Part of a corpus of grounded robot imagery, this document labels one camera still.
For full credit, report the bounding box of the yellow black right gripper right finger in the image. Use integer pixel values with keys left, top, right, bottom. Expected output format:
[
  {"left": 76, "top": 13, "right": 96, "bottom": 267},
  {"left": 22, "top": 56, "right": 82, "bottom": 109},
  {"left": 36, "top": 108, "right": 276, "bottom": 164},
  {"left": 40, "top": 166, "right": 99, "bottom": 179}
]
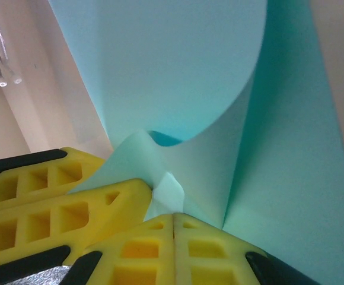
[{"left": 173, "top": 213, "right": 321, "bottom": 285}]

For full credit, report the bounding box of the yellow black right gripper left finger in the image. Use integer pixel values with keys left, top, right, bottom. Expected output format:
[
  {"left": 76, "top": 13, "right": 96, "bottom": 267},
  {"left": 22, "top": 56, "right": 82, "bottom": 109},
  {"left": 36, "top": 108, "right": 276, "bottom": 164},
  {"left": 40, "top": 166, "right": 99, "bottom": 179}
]
[{"left": 59, "top": 213, "right": 176, "bottom": 285}]

